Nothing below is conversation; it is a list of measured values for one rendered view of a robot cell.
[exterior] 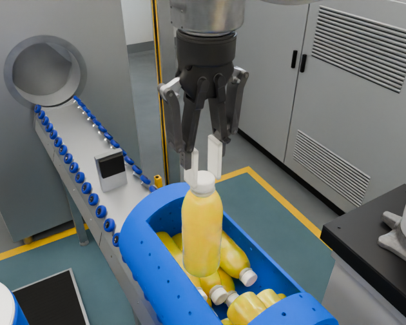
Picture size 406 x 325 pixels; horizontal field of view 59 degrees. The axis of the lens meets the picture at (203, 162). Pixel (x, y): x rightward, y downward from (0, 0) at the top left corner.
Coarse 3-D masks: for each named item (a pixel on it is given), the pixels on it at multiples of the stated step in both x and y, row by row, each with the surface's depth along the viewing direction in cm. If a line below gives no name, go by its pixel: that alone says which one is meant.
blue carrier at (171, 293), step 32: (160, 192) 90; (128, 224) 88; (160, 224) 97; (224, 224) 100; (128, 256) 88; (160, 256) 78; (256, 256) 91; (160, 288) 76; (192, 288) 71; (256, 288) 92; (288, 288) 83; (160, 320) 80; (192, 320) 68; (256, 320) 63; (288, 320) 62; (320, 320) 64
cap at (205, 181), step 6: (198, 174) 58; (204, 174) 58; (210, 174) 58; (198, 180) 57; (204, 180) 57; (210, 180) 57; (198, 186) 56; (204, 186) 56; (210, 186) 57; (198, 192) 57; (204, 192) 57
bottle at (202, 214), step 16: (192, 192) 58; (192, 208) 58; (208, 208) 58; (192, 224) 59; (208, 224) 59; (192, 240) 61; (208, 240) 61; (192, 256) 64; (208, 256) 64; (192, 272) 66; (208, 272) 66
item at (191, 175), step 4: (192, 152) 52; (196, 152) 52; (192, 156) 53; (196, 156) 52; (192, 160) 53; (196, 160) 53; (192, 164) 54; (196, 164) 53; (192, 168) 54; (196, 168) 54; (184, 172) 57; (188, 172) 56; (192, 172) 54; (196, 172) 54; (184, 176) 57; (188, 176) 56; (192, 176) 55; (196, 176) 55; (184, 180) 58; (188, 180) 56; (192, 180) 55; (196, 180) 55; (192, 184) 56; (196, 184) 56; (196, 188) 56
